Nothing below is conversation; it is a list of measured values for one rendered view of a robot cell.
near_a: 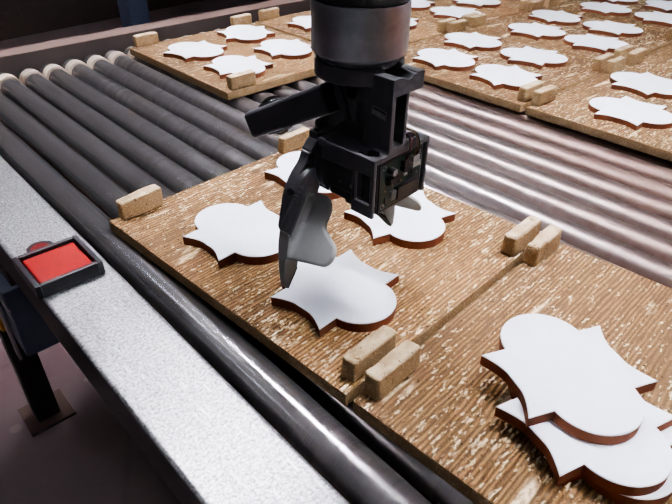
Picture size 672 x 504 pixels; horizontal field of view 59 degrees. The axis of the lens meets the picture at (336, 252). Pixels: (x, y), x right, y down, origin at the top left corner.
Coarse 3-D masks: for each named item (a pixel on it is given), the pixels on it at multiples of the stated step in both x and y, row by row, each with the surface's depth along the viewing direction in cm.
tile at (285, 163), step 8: (296, 152) 88; (280, 160) 85; (288, 160) 85; (296, 160) 85; (280, 168) 83; (288, 168) 83; (272, 176) 82; (280, 176) 81; (288, 176) 81; (320, 192) 78; (328, 192) 78
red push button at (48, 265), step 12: (48, 252) 69; (60, 252) 69; (72, 252) 69; (24, 264) 68; (36, 264) 67; (48, 264) 67; (60, 264) 67; (72, 264) 67; (84, 264) 67; (36, 276) 66; (48, 276) 66
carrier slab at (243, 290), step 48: (192, 192) 80; (240, 192) 80; (432, 192) 80; (144, 240) 70; (336, 240) 70; (480, 240) 70; (192, 288) 64; (240, 288) 63; (432, 288) 63; (480, 288) 63; (288, 336) 57; (336, 336) 57; (336, 384) 51
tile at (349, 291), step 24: (336, 264) 64; (360, 264) 64; (288, 288) 61; (312, 288) 61; (336, 288) 61; (360, 288) 61; (384, 288) 61; (312, 312) 58; (336, 312) 58; (360, 312) 58; (384, 312) 58
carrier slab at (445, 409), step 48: (528, 288) 63; (576, 288) 63; (624, 288) 63; (432, 336) 57; (480, 336) 57; (624, 336) 57; (432, 384) 51; (480, 384) 51; (384, 432) 49; (432, 432) 47; (480, 432) 47; (480, 480) 44; (528, 480) 44; (576, 480) 44
